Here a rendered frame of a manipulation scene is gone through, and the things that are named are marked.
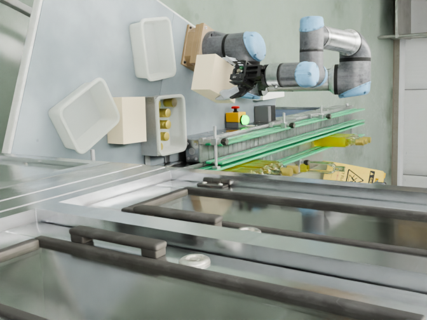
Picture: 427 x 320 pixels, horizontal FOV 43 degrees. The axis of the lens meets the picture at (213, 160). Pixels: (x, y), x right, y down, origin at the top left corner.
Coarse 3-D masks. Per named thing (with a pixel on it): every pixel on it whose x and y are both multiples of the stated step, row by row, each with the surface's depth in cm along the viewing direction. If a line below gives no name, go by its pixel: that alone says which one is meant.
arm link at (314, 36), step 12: (300, 24) 169; (312, 24) 166; (300, 36) 169; (312, 36) 166; (324, 36) 169; (336, 36) 177; (348, 36) 186; (360, 36) 193; (300, 48) 170; (312, 48) 167; (324, 48) 177; (336, 48) 182; (348, 48) 189; (360, 48) 195
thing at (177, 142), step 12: (168, 96) 201; (180, 96) 207; (156, 108) 196; (168, 108) 212; (180, 108) 210; (156, 120) 196; (168, 120) 213; (180, 120) 210; (168, 132) 213; (180, 132) 211; (168, 144) 214; (180, 144) 212
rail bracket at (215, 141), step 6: (216, 132) 207; (204, 138) 210; (216, 138) 206; (222, 138) 205; (216, 144) 206; (222, 144) 205; (216, 150) 208; (216, 156) 208; (216, 162) 209; (216, 168) 208
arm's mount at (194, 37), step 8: (200, 24) 219; (192, 32) 220; (200, 32) 218; (192, 40) 220; (200, 40) 217; (184, 48) 221; (192, 48) 219; (200, 48) 217; (184, 56) 220; (192, 56) 218; (184, 64) 221; (192, 64) 219
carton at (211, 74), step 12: (204, 60) 176; (216, 60) 175; (204, 72) 175; (216, 72) 175; (228, 72) 182; (192, 84) 177; (204, 84) 174; (216, 84) 176; (228, 84) 182; (204, 96) 183; (216, 96) 180
